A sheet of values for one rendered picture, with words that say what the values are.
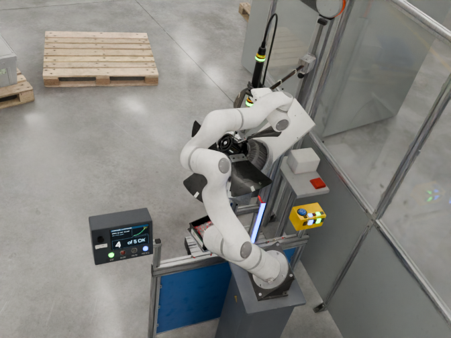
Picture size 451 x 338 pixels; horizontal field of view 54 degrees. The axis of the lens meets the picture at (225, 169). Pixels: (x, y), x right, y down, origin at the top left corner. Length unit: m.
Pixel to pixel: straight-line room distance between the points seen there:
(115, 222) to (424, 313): 1.60
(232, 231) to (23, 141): 2.95
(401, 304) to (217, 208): 1.31
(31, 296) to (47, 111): 2.07
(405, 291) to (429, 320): 0.19
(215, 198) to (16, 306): 1.91
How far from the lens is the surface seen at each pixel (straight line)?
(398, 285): 2.63
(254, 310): 2.14
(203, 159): 1.62
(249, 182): 2.29
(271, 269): 2.07
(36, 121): 4.62
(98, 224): 1.96
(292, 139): 2.55
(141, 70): 5.12
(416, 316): 2.60
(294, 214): 2.40
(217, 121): 1.66
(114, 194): 3.80
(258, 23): 5.30
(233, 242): 1.78
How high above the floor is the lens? 2.74
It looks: 42 degrees down
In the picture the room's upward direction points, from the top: 11 degrees clockwise
